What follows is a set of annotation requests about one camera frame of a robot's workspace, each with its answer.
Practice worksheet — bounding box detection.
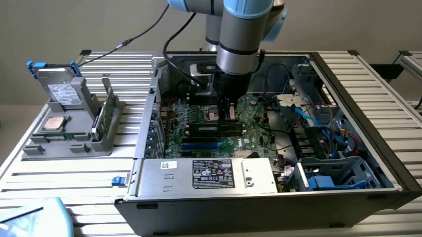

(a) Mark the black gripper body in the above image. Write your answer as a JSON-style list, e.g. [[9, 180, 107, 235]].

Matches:
[[211, 71, 252, 100]]

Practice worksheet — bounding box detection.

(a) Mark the green RAM stick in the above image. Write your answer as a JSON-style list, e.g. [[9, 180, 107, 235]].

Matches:
[[41, 133, 88, 141]]

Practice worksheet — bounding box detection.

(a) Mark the CPU socket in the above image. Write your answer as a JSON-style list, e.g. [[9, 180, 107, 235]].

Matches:
[[196, 105, 239, 123]]

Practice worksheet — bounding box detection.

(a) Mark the blue expansion slot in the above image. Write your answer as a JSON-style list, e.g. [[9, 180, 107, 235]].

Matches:
[[180, 143, 220, 151]]

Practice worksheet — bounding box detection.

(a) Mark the green motherboard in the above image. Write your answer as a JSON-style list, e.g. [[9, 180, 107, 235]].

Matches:
[[159, 94, 288, 166]]

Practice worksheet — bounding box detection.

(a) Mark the silver chipset heat sink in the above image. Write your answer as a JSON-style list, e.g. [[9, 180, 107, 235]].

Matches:
[[235, 150, 257, 159]]

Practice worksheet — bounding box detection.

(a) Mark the silver power supply unit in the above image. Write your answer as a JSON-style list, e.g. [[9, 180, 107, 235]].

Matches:
[[136, 158, 278, 197]]

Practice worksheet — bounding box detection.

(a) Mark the green graphics card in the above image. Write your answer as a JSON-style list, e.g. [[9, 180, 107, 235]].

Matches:
[[92, 74, 120, 142]]

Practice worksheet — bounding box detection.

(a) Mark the blue plastic clip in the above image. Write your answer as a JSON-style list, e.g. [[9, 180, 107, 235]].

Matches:
[[111, 175, 128, 187]]

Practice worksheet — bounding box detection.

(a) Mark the black open PC case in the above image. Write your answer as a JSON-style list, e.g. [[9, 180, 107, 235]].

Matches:
[[113, 50, 422, 237]]

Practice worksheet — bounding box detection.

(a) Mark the grey disk bay cage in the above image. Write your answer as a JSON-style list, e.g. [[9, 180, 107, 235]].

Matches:
[[296, 155, 387, 193]]

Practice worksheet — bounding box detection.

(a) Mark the grey parts rack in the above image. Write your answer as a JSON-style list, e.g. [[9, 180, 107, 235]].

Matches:
[[21, 76, 127, 158]]

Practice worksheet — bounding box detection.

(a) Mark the copper CPU chip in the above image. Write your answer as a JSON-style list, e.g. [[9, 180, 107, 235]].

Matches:
[[44, 116, 69, 131]]

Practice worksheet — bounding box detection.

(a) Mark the metal slat side table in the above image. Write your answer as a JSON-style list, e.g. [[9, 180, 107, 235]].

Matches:
[[394, 50, 422, 81]]

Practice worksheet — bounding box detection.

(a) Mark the light blue robot joint cap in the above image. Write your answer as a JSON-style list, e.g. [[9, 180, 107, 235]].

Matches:
[[0, 197, 75, 237]]

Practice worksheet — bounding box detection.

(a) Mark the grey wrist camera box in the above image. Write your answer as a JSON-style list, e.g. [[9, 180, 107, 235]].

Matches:
[[189, 63, 219, 96]]

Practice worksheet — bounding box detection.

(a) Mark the blue disk wire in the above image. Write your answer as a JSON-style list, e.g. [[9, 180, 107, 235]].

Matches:
[[286, 103, 323, 127]]

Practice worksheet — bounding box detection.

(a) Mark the black camera cable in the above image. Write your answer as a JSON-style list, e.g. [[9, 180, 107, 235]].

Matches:
[[161, 12, 209, 90]]

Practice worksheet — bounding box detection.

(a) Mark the black cable with metal connector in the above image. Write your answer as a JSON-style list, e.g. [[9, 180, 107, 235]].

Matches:
[[77, 4, 171, 67]]

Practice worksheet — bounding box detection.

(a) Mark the red wire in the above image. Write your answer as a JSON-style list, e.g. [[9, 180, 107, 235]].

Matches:
[[342, 129, 360, 149]]

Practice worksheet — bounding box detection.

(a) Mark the hard disk with blue bracket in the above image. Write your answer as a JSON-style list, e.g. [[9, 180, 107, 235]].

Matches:
[[25, 60, 84, 105]]

